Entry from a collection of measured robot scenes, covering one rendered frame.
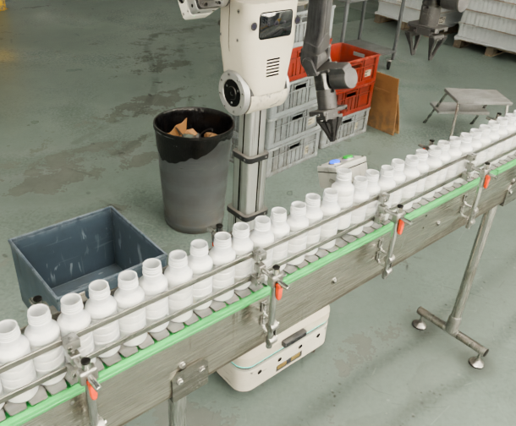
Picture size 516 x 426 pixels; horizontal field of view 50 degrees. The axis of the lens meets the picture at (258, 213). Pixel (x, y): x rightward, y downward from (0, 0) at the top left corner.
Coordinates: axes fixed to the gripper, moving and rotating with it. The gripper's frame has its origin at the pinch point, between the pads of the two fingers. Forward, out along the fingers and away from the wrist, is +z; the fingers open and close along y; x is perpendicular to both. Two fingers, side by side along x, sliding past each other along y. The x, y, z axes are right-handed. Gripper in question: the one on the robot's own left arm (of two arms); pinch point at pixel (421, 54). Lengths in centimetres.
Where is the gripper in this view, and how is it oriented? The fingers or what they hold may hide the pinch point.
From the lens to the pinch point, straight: 183.0
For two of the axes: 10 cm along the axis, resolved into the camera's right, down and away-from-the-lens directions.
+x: -7.6, 3.1, -5.8
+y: -6.5, -4.3, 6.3
